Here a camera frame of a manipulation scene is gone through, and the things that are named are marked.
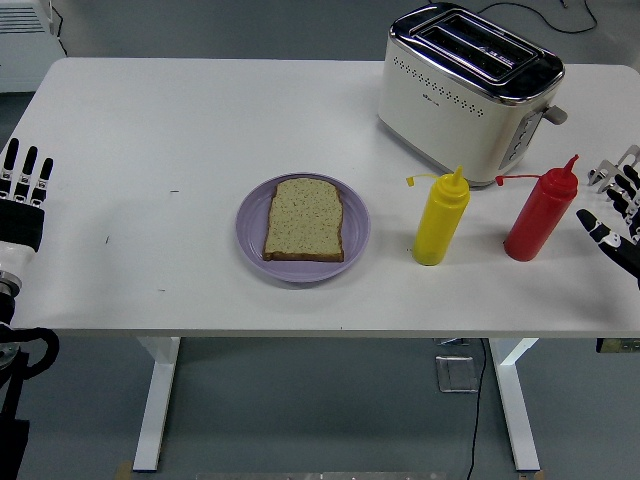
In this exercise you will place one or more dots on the bread slice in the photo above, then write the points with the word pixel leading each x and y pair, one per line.
pixel 305 220

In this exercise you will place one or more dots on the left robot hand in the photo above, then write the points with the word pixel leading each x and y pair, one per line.
pixel 20 225

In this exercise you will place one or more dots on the cream and chrome toaster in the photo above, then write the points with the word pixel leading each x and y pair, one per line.
pixel 440 110

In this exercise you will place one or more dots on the white table leg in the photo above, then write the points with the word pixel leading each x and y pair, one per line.
pixel 515 400
pixel 155 400

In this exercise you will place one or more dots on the clear plastic box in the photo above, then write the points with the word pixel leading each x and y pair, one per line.
pixel 456 374

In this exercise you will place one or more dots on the white heater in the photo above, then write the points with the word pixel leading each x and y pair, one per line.
pixel 25 50

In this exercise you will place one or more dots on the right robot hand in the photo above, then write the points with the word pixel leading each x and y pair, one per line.
pixel 615 245

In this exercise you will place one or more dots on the red squeeze bottle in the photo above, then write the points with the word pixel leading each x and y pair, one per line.
pixel 537 220

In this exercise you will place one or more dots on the silver metal rack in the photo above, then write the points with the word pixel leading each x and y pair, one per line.
pixel 607 170

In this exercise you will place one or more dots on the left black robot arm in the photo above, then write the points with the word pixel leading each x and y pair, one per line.
pixel 10 440

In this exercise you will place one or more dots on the purple plate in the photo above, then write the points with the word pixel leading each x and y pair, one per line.
pixel 250 235

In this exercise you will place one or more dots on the yellow squeeze bottle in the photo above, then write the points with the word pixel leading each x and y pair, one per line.
pixel 440 225

